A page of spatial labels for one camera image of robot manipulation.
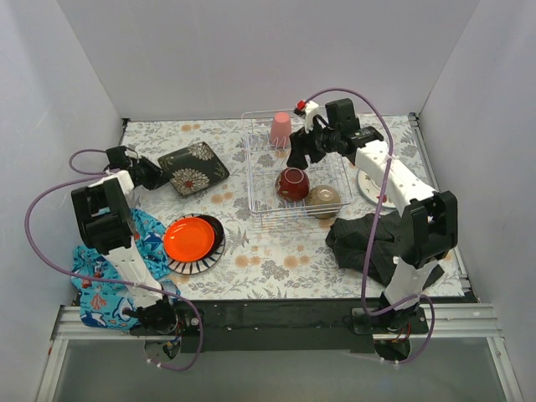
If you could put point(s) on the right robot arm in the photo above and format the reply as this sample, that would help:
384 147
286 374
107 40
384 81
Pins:
428 227

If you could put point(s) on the pink plastic cup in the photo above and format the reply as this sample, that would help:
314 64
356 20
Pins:
280 130

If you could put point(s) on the black floral square plate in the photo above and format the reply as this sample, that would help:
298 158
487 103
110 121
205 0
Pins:
194 168

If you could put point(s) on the strawberry pattern white plate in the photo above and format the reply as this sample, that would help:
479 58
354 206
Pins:
370 190

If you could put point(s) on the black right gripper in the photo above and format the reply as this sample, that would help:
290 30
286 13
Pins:
305 143

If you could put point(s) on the blue patterned cloth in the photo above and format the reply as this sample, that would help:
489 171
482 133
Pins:
104 304

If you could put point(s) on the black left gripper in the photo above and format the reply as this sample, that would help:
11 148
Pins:
150 174

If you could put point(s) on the black base bar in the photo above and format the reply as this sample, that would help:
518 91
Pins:
286 325

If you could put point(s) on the black striped cloth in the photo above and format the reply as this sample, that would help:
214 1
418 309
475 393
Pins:
348 239

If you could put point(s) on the floral tablecloth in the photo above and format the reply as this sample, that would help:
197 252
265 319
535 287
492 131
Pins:
266 256

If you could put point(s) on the striped white round plate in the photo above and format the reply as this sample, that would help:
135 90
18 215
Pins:
200 266

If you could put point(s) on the white wire dish rack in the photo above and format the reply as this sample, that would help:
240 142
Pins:
264 162

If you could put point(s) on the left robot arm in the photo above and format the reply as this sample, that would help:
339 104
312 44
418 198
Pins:
119 269

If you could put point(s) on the orange round plate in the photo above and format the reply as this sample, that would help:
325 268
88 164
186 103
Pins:
188 239

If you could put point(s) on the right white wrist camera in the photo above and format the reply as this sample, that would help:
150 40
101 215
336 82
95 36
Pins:
307 110

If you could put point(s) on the black round plate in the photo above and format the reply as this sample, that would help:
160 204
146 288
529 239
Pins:
218 230

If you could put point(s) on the red floral bowl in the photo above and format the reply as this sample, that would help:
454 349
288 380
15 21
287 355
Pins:
292 185

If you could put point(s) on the beige bowl black inside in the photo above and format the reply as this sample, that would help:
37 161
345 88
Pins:
323 202

